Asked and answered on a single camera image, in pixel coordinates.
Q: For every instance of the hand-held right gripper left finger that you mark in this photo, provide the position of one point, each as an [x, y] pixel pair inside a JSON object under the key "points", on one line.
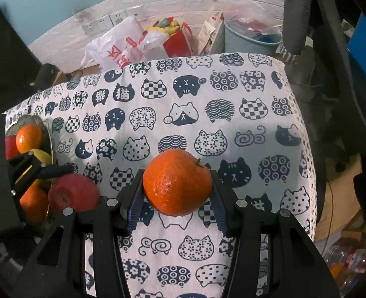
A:
{"points": [[134, 206]]}

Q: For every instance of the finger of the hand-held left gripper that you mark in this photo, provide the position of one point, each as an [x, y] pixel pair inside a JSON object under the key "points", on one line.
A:
{"points": [[19, 206], [57, 170]]}

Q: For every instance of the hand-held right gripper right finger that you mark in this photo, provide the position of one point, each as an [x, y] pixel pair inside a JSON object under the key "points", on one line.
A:
{"points": [[218, 209]]}

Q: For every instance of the large orange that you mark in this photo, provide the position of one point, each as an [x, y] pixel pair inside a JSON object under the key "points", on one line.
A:
{"points": [[35, 205]]}

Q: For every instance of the yellow lemon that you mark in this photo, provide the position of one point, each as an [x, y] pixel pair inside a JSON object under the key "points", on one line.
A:
{"points": [[44, 156]]}

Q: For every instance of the red apple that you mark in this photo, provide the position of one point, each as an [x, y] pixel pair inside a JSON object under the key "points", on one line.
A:
{"points": [[74, 194]]}

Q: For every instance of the glass bowl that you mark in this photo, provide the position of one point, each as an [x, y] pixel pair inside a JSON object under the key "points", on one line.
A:
{"points": [[47, 134]]}

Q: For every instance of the small mandarin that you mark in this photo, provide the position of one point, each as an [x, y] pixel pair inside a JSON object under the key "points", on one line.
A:
{"points": [[176, 183], [29, 138]]}

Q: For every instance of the red fruit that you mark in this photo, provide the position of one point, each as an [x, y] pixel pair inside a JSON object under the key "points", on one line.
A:
{"points": [[11, 148]]}

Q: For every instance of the cat print tablecloth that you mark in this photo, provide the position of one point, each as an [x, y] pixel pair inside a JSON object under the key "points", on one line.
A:
{"points": [[201, 99]]}

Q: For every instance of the white plastic bag red print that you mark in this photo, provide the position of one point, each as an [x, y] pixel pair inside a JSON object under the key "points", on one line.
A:
{"points": [[114, 46]]}

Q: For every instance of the pile of plastic bottles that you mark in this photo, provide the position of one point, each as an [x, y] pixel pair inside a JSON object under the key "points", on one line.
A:
{"points": [[347, 267]]}

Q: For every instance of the black office chair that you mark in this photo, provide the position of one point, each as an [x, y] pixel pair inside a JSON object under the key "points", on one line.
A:
{"points": [[335, 99]]}

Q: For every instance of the crumpled clear plastic bag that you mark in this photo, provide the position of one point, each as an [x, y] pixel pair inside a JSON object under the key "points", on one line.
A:
{"points": [[151, 40]]}

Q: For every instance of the red cardboard box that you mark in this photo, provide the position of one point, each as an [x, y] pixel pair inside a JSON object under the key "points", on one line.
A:
{"points": [[176, 45]]}

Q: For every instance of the light blue trash bin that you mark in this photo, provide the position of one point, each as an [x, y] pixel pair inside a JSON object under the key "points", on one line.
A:
{"points": [[242, 42]]}

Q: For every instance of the brown paper bag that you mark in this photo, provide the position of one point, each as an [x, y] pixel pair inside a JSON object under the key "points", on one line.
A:
{"points": [[209, 34]]}

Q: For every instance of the yellow plastic bag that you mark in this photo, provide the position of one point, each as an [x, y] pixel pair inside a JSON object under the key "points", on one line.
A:
{"points": [[165, 26]]}

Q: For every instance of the clear bin liner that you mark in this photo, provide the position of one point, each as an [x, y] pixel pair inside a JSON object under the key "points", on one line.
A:
{"points": [[251, 15]]}

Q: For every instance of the grey garment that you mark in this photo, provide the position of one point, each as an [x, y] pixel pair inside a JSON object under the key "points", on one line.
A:
{"points": [[296, 12]]}

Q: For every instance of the white wall outlet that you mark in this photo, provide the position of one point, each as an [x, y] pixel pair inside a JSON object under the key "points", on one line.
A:
{"points": [[118, 18], [103, 24], [89, 28], [134, 12]]}

